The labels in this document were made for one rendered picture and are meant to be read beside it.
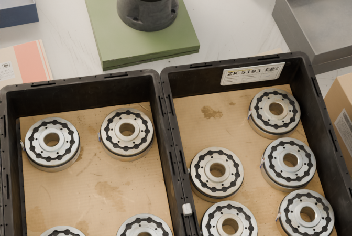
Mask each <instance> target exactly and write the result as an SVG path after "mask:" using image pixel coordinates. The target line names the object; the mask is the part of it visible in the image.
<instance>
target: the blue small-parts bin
mask: <svg viewBox="0 0 352 236"><path fill-rule="evenodd" d="M35 22H39V17H38V12H37V8H36V3H35V0H0V28H6V27H11V26H17V25H23V24H29V23H35Z"/></svg>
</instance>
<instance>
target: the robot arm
mask: <svg viewBox="0 0 352 236"><path fill-rule="evenodd" d="M178 10H179V1H178V0H117V13H118V15H119V17H120V19H121V20H122V21H123V22H124V23H125V24H126V25H127V26H129V27H131V28H133V29H136V30H139V31H145V32H153V31H159V30H163V29H165V28H167V27H169V26H170V25H171V24H172V23H173V22H174V21H175V19H176V17H177V15H178Z"/></svg>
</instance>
